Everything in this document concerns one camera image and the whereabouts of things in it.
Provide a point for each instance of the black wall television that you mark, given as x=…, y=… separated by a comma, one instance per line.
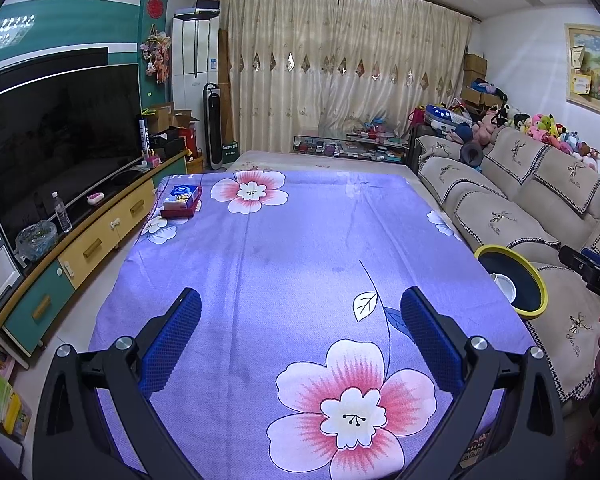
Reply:
x=50, y=67

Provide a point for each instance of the black case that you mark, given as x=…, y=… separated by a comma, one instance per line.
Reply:
x=167, y=145

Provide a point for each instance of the purple floral tablecloth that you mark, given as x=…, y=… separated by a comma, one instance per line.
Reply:
x=290, y=270

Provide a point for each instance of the dark green box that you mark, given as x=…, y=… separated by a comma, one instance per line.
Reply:
x=230, y=151

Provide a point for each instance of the small pink object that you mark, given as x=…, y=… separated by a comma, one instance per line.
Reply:
x=96, y=198

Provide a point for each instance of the hanging flower decoration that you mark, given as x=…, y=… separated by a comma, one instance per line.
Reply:
x=156, y=52

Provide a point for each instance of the clear water bottle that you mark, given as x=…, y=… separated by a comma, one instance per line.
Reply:
x=61, y=215

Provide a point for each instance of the beige patterned curtain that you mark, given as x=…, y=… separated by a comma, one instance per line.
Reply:
x=275, y=50
x=405, y=45

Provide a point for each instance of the brown cardboard box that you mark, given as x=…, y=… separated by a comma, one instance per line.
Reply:
x=474, y=80
x=475, y=62
x=475, y=97

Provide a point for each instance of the beige covered sofa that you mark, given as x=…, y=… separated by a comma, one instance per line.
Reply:
x=500, y=220

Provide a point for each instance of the small pink box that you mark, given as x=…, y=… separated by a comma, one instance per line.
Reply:
x=153, y=162

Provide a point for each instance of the patterned rug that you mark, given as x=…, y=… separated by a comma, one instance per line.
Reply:
x=475, y=447

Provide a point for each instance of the pile of plush toys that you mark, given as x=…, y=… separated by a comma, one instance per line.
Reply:
x=545, y=127

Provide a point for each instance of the green packets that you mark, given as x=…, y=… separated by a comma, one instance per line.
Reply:
x=5, y=405

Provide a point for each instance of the white standing air conditioner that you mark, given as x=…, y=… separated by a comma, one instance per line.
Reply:
x=195, y=60

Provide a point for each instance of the open cardboard box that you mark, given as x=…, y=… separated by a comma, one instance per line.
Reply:
x=172, y=117

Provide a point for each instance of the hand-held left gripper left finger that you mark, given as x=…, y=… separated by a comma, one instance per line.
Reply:
x=172, y=340

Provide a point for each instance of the blue and red box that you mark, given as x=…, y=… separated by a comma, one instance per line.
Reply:
x=182, y=192

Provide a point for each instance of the yellow green television cabinet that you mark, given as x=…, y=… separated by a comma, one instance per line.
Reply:
x=90, y=247

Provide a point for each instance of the yellow card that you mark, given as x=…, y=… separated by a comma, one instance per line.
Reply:
x=580, y=84

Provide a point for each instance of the black bin with yellow rim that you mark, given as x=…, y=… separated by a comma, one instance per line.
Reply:
x=530, y=280

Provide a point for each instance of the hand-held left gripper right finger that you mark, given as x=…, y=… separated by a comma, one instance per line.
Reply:
x=430, y=340

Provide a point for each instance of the glass coffee table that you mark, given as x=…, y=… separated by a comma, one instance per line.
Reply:
x=350, y=150

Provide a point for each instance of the white printed box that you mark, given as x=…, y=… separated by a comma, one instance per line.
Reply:
x=145, y=135

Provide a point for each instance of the red round wall decoration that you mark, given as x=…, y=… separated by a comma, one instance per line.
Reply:
x=154, y=7

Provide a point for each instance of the large black television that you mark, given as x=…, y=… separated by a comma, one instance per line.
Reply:
x=55, y=150

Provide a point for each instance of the red container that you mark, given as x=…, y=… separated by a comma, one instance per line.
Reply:
x=187, y=142

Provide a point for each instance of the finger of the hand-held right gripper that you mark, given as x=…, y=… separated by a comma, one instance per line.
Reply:
x=595, y=258
x=572, y=256

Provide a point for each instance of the black white tower fan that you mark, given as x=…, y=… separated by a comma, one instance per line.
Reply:
x=213, y=125

